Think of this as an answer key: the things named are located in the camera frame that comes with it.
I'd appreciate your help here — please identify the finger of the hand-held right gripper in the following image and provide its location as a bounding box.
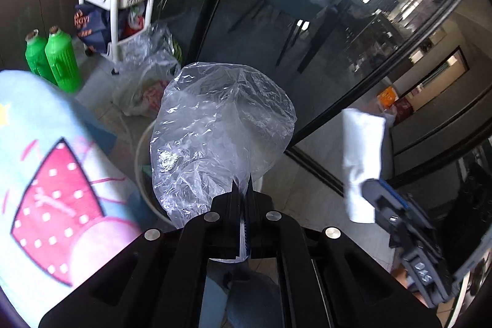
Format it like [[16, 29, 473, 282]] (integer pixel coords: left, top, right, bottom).
[[382, 183, 437, 226], [362, 178, 410, 233]]

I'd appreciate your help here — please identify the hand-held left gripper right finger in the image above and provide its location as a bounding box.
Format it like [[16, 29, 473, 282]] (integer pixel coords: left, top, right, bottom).
[[243, 174, 442, 328]]

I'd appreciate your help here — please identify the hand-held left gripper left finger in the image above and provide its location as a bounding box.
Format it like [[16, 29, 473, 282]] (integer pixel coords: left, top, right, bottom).
[[38, 180, 243, 328]]

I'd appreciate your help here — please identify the large clear plastic bag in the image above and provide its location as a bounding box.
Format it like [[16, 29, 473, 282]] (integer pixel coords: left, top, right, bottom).
[[150, 61, 298, 264]]

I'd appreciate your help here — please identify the white trash bin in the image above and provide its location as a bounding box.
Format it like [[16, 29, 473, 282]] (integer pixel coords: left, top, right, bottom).
[[134, 118, 266, 232]]

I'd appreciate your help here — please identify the orange package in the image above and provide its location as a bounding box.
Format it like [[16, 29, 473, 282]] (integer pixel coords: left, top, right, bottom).
[[377, 86, 399, 114]]

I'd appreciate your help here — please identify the filled clear plastic bag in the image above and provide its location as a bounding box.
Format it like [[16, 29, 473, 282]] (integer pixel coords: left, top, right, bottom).
[[111, 24, 182, 117]]

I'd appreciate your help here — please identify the printed blue blanket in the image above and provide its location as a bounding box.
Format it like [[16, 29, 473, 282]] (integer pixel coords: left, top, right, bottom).
[[0, 70, 155, 328]]

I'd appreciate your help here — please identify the white shelf rack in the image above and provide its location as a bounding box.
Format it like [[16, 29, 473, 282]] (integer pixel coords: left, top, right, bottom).
[[78, 0, 174, 76]]

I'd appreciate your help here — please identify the green plastic bottle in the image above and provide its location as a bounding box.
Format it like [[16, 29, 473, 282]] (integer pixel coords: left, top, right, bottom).
[[25, 29, 58, 85], [45, 26, 84, 94]]

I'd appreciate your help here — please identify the dark blue snack packet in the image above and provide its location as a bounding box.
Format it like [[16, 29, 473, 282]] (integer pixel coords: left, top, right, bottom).
[[74, 3, 121, 54]]

